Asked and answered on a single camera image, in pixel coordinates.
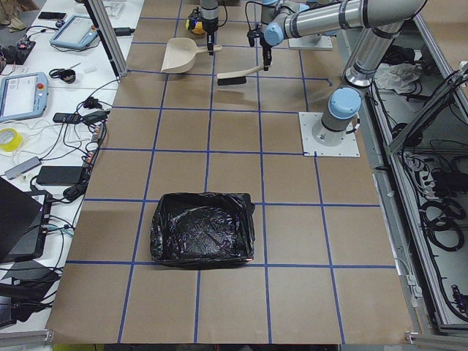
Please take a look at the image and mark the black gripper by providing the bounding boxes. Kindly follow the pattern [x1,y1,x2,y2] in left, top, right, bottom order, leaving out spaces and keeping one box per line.
[201,7,219,55]
[260,34,272,71]

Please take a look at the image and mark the white hand brush black bristles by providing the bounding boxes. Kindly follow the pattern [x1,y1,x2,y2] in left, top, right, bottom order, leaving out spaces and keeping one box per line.
[216,65,265,86]

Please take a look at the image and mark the beige plastic dustpan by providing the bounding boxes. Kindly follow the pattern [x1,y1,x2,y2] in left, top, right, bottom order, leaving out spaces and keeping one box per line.
[161,37,208,74]

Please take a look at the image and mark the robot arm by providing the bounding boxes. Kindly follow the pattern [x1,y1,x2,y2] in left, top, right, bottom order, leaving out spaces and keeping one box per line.
[200,0,220,56]
[260,0,424,146]

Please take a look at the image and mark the black bag lined bin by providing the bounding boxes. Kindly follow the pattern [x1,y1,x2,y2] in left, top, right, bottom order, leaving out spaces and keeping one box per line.
[150,192,255,269]

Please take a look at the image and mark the far blue teach pendant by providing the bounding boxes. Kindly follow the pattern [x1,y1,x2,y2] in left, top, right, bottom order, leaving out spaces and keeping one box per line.
[49,15,98,51]

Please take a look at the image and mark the blue teach pendant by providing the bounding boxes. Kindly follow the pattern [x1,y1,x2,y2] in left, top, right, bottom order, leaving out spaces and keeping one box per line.
[1,72,48,122]
[49,15,98,51]

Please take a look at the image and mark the crumpled white cloth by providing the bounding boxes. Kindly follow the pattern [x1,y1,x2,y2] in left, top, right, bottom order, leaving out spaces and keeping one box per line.
[374,63,421,94]

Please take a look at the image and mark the small black bowl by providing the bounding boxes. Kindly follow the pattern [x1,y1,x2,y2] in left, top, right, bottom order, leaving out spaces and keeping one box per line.
[58,69,76,84]

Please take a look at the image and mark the black scissors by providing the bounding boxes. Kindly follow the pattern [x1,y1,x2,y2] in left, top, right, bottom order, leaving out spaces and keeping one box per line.
[48,63,80,79]

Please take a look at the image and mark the black smartphone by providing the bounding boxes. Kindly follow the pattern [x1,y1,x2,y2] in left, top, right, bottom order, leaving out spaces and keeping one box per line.
[38,11,67,20]

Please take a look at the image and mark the near blue teach pendant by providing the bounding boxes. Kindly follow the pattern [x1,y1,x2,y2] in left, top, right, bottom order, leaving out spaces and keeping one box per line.
[1,72,48,122]

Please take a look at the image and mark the black power brick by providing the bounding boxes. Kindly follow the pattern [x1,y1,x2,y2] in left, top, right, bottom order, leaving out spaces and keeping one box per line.
[36,166,84,186]

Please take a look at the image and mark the grey usb hub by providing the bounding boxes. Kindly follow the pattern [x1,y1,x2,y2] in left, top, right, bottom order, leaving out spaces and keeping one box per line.
[4,156,42,180]

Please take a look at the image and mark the yellow tape roll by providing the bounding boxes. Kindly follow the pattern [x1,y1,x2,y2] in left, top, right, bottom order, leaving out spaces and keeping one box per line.
[0,128,23,152]

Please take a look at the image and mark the black laptop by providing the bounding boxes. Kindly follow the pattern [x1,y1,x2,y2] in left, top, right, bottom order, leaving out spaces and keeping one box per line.
[1,179,52,263]

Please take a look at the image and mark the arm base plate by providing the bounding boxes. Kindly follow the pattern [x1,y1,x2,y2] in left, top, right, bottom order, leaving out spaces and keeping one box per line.
[288,34,333,51]
[298,112,360,158]

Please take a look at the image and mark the aluminium frame post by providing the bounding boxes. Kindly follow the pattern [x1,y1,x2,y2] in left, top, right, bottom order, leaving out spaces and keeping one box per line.
[83,0,128,78]

